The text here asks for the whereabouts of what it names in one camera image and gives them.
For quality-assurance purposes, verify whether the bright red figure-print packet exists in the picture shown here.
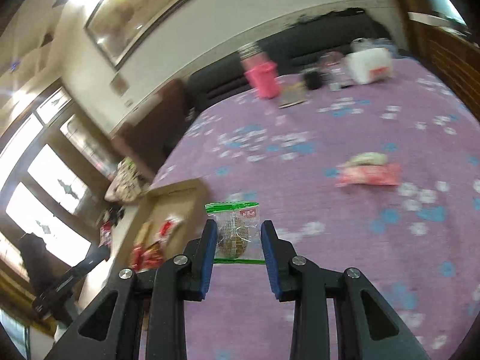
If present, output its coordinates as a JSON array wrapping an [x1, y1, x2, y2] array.
[[129, 242, 167, 272]]

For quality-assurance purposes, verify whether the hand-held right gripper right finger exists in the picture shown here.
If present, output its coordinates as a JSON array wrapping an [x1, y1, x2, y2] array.
[[260, 220, 432, 360]]

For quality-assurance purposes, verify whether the green-edged clear pastry packet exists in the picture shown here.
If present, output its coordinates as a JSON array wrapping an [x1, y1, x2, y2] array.
[[204, 201, 266, 264]]

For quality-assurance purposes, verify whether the wall plaque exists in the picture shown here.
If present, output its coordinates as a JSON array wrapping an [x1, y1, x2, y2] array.
[[110, 73, 128, 96]]

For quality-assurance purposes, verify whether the small black cup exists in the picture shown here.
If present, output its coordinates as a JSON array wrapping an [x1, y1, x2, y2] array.
[[304, 68, 324, 91]]

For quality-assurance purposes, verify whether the framed wall picture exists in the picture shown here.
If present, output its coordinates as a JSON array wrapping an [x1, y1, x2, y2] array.
[[84, 0, 241, 70]]

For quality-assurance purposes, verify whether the jar with pink knit sleeve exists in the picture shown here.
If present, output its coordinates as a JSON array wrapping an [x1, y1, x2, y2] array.
[[238, 43, 281, 100]]

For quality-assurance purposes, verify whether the purple floral tablecloth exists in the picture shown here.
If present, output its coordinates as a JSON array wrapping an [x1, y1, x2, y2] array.
[[139, 58, 480, 360]]

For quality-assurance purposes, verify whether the olive flat pouch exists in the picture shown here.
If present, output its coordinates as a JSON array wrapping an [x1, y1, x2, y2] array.
[[278, 84, 308, 109]]

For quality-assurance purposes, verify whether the white plastic jar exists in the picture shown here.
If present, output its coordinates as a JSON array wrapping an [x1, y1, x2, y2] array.
[[344, 47, 394, 85]]

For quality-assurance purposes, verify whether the clear plastic cup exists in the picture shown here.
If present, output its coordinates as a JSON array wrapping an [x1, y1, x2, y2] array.
[[319, 52, 346, 83]]

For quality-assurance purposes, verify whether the floral printed bag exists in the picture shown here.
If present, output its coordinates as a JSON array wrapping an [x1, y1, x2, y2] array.
[[104, 157, 152, 205]]

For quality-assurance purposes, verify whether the brown chair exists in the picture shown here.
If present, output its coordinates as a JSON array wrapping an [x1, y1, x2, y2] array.
[[110, 79, 196, 184]]

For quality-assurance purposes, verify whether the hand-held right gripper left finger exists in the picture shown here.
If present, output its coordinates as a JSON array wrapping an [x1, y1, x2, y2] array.
[[45, 218, 219, 360]]

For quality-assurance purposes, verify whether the pink snack packet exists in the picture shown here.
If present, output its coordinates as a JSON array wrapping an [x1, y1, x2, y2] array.
[[335, 163, 402, 187]]

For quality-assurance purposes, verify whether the dark sofa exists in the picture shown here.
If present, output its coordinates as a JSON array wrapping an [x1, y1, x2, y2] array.
[[185, 5, 409, 121]]

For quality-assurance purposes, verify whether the wooden glass door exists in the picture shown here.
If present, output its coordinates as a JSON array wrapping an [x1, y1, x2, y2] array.
[[0, 79, 113, 308]]

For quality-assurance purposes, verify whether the white red snack packet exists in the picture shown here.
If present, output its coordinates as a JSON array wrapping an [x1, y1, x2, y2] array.
[[155, 215, 181, 244]]

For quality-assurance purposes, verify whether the brown cardboard box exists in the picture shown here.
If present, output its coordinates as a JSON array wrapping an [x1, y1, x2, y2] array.
[[79, 179, 208, 308]]

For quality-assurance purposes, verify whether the white green snack packet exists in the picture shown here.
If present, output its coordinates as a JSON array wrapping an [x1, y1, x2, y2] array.
[[345, 152, 389, 167]]

